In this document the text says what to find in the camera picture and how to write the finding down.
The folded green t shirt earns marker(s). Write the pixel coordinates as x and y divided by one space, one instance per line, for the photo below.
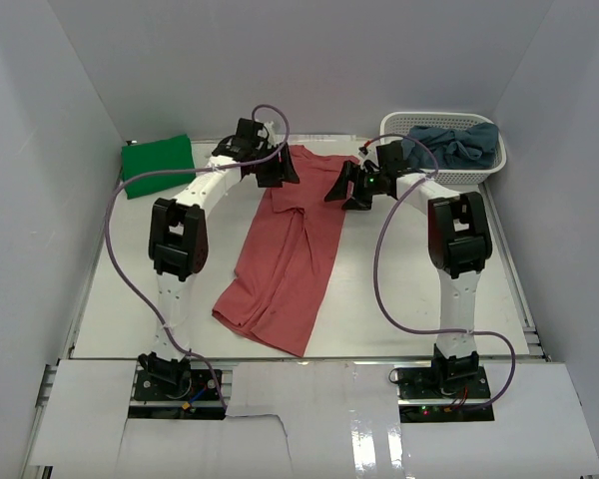
170 154

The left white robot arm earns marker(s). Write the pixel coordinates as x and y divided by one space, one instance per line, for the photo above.
179 244

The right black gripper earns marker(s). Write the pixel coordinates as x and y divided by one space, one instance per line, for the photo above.
339 191

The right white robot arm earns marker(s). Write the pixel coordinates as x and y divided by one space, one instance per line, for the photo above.
458 242

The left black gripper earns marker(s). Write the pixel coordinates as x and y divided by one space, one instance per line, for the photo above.
282 171

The blue t shirt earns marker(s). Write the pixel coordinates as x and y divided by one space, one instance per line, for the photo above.
451 149

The red t shirt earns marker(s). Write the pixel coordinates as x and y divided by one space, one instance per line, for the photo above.
283 270

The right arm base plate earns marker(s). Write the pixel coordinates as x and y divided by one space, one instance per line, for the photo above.
421 400

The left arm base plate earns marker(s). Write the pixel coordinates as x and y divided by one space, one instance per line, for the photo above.
195 398

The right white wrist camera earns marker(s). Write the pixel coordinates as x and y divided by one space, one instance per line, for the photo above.
368 156

